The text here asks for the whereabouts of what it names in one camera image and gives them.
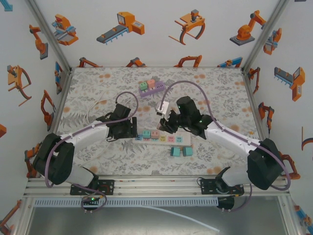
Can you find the aluminium front frame rail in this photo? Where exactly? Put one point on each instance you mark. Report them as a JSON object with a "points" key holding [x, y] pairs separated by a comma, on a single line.
{"points": [[159, 188]]}

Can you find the green plug cube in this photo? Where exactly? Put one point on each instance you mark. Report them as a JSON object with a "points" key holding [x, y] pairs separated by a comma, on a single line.
{"points": [[143, 86]]}

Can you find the aluminium frame post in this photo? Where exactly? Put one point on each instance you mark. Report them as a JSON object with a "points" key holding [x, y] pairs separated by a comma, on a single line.
{"points": [[50, 36], [262, 36]]}

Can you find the teal plug cube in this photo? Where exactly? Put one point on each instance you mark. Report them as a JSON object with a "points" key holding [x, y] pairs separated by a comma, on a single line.
{"points": [[146, 135], [175, 152], [187, 151]]}

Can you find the aluminium frame leg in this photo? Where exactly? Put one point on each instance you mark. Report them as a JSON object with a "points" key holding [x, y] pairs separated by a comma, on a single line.
{"points": [[289, 215], [23, 215]]}

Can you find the purple power strip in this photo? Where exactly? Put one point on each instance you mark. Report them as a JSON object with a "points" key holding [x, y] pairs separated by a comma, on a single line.
{"points": [[160, 87]]}

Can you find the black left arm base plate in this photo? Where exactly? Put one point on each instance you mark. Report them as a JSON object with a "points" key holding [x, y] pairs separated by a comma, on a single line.
{"points": [[110, 187]]}

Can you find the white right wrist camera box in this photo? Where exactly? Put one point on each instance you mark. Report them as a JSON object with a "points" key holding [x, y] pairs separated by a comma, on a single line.
{"points": [[162, 109]]}

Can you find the white power strip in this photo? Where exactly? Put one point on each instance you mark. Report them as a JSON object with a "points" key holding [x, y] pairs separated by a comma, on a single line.
{"points": [[187, 139]]}

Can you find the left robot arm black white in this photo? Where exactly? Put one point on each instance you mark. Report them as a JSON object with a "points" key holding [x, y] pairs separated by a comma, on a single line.
{"points": [[85, 138]]}

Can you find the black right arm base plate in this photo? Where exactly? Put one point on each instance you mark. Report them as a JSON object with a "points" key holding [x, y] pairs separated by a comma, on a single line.
{"points": [[206, 187]]}

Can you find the aluminium side rail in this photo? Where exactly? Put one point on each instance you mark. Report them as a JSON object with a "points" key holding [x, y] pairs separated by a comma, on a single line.
{"points": [[62, 95], [249, 90]]}

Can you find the small circuit board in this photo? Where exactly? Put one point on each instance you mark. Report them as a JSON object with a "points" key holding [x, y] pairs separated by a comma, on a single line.
{"points": [[89, 201]]}

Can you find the floral table cloth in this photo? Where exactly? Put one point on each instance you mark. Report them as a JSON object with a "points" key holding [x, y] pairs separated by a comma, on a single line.
{"points": [[151, 166]]}

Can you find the white plastic tube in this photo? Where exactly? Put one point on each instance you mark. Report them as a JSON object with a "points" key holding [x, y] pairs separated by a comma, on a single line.
{"points": [[195, 221]]}

